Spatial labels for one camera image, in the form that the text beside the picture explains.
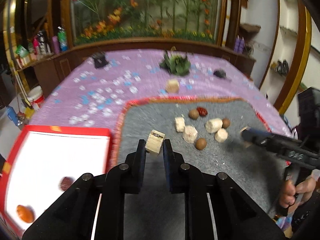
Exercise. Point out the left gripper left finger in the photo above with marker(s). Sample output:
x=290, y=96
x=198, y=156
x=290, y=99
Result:
x=135, y=172

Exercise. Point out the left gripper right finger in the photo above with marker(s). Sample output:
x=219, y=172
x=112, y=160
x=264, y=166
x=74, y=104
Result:
x=175, y=169

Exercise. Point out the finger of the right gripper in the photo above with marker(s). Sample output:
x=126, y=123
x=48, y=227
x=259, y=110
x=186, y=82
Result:
x=272, y=142

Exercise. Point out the sugarcane chunk with bark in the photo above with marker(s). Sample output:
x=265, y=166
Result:
x=154, y=142

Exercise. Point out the brown round longan front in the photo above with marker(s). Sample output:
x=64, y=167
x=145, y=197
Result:
x=201, y=144

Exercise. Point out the brown round longan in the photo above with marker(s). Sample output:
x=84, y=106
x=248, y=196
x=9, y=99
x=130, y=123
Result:
x=201, y=144
x=194, y=114

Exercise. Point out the pinkish hexagonal cane chunk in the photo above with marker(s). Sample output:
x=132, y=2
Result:
x=190, y=134

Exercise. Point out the small white cane chunk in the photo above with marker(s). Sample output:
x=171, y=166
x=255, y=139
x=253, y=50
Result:
x=221, y=135

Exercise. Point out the pale sugarcane chunk tall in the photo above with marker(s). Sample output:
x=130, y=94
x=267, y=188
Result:
x=179, y=124

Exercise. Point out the large white cane cylinder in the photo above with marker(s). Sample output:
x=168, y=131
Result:
x=213, y=125

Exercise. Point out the brown round longan top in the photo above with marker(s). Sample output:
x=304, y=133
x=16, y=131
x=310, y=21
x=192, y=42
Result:
x=194, y=114

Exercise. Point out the dark red date front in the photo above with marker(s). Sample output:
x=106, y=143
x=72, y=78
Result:
x=66, y=183

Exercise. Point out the small orange mandarin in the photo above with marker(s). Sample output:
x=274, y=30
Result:
x=25, y=214

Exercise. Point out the person's right hand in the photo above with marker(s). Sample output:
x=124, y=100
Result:
x=292, y=196

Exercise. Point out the grey felt mat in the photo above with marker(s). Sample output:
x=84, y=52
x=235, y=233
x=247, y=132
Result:
x=157, y=214

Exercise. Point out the black car key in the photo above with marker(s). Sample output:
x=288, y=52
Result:
x=220, y=73

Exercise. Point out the purple floral tablecloth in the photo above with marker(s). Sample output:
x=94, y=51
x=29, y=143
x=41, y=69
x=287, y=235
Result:
x=91, y=97

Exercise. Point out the cane chunk on purple cloth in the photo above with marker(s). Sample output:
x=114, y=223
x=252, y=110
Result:
x=172, y=86

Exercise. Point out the red white tray box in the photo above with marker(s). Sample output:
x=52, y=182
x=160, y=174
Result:
x=40, y=158

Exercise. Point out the green leafy vegetable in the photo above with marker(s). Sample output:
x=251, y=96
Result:
x=175, y=64

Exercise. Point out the white plastic bucket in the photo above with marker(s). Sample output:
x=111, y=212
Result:
x=36, y=96

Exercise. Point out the pink thermos bottle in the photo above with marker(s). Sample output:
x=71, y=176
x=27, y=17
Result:
x=56, y=45

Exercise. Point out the steel thermos flask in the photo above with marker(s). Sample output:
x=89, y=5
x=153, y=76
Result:
x=43, y=43

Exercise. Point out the green plastic bottle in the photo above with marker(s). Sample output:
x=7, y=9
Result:
x=61, y=35

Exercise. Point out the flower mural panel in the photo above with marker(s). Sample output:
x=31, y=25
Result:
x=99, y=20

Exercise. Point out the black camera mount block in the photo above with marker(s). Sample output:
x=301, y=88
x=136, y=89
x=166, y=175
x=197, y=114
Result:
x=99, y=60

